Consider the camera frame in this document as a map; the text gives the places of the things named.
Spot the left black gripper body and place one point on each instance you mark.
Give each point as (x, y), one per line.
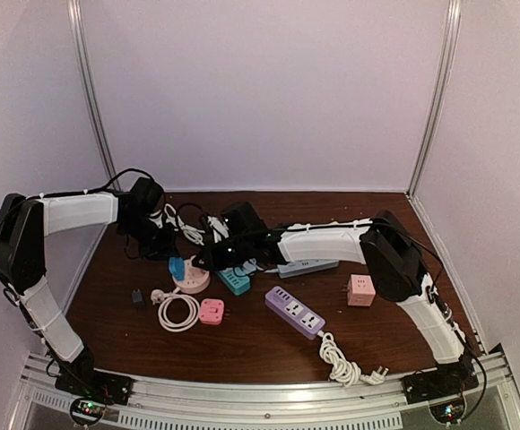
(152, 243)

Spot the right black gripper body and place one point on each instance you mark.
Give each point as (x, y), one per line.
(230, 258)

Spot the blue-grey power strip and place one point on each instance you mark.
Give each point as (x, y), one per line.
(304, 267)

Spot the blue plug adapter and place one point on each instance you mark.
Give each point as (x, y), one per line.
(177, 268)

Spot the small dark plug charger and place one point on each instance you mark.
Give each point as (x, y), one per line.
(137, 299)

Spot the purple power strip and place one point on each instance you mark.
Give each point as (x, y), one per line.
(298, 315)

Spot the pink square plug adapter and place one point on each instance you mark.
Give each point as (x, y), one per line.
(212, 311)

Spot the pink cube socket adapter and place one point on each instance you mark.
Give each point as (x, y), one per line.
(360, 291)

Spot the teal power strip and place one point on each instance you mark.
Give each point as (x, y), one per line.
(237, 281)

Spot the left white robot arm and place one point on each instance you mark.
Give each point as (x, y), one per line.
(25, 222)

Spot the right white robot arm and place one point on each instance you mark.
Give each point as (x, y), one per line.
(393, 258)

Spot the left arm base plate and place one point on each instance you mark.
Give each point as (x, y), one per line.
(107, 388)

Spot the aluminium front rail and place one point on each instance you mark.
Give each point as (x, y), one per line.
(167, 404)

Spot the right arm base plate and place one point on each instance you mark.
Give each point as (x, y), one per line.
(443, 381)

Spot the left aluminium corner post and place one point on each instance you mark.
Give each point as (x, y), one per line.
(74, 8)

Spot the aluminium corner post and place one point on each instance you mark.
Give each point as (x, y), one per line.
(445, 65)
(74, 8)

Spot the right aluminium corner post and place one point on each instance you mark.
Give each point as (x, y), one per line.
(445, 65)

